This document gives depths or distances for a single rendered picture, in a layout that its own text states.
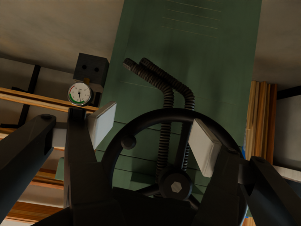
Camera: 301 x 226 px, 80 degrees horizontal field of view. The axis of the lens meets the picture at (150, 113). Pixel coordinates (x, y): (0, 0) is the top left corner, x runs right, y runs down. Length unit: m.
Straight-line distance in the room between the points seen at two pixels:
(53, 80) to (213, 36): 2.91
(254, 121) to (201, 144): 1.86
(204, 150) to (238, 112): 0.45
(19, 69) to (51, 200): 2.07
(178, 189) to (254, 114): 1.73
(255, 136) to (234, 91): 1.45
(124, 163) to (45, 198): 2.87
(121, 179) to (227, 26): 0.57
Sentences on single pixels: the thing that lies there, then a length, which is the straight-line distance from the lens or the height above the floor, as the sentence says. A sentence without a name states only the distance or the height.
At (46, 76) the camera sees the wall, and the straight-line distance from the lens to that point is 3.36.
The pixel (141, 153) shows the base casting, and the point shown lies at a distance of 0.53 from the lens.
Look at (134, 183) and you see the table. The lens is 0.45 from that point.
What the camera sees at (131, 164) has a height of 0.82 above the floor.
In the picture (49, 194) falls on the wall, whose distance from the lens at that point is 3.33.
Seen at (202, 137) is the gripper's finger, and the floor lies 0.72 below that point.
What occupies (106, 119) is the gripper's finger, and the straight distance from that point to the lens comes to 0.17.
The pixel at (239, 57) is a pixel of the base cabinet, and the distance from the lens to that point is 0.65.
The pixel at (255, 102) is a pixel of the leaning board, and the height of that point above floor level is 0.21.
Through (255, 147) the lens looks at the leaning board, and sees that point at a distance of 2.01.
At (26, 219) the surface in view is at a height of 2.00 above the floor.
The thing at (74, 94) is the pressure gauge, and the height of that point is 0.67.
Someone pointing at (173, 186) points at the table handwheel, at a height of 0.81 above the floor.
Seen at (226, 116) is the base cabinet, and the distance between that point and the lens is 0.59.
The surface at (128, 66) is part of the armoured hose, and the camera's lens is 0.46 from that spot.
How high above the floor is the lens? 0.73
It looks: 7 degrees down
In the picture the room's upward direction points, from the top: 169 degrees counter-clockwise
